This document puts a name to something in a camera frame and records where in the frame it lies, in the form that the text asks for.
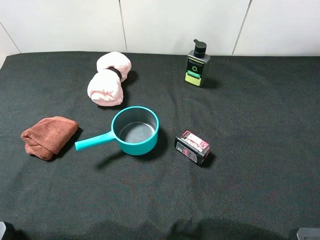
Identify grey green pump bottle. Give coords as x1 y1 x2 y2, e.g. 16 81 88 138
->
184 39 211 87

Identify folded brown cloth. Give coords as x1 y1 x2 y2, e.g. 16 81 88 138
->
20 116 79 161

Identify grey object bottom right corner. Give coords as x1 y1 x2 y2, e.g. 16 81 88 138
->
296 227 320 240

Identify rolled pink towel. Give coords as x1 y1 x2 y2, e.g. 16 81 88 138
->
87 51 132 107

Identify black pink small box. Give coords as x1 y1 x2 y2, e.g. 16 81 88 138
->
174 130 211 166

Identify teal saucepan with handle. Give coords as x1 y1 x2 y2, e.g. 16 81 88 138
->
74 106 160 156

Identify black table cloth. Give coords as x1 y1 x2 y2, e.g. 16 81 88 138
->
0 52 320 240

